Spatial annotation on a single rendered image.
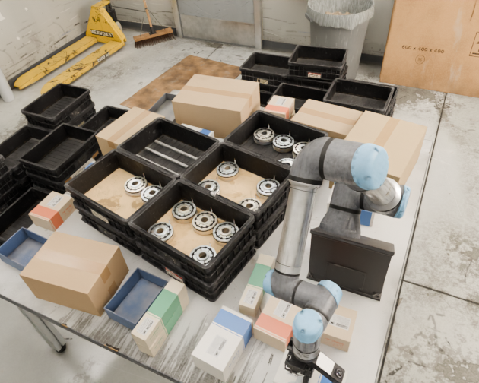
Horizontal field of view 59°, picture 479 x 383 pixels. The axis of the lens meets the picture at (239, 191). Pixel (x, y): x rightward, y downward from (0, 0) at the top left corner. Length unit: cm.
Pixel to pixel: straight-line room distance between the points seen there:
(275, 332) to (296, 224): 46
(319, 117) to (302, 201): 108
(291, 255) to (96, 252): 82
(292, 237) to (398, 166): 83
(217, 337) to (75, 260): 62
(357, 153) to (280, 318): 68
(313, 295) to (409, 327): 133
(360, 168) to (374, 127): 103
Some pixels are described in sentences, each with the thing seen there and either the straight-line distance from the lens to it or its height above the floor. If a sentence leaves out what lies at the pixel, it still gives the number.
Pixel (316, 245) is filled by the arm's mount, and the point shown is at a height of 91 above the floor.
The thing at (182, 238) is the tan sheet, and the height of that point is 83.
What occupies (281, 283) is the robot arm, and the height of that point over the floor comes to 108.
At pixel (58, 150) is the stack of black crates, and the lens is 296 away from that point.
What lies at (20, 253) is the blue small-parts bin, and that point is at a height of 70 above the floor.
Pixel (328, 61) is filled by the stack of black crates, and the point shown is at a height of 50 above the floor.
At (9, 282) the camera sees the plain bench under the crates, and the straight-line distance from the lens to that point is 201.
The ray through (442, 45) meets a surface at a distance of 418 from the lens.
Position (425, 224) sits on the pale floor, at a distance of 295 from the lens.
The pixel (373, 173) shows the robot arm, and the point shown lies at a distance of 110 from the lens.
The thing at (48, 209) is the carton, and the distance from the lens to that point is 211.
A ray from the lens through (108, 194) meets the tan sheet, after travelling 197.
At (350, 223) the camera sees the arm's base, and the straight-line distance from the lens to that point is 154.
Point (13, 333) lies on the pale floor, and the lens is 277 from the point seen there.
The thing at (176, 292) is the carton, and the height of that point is 82.
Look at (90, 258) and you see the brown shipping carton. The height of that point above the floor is 86.
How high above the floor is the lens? 211
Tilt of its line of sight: 44 degrees down
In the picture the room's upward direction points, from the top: 6 degrees counter-clockwise
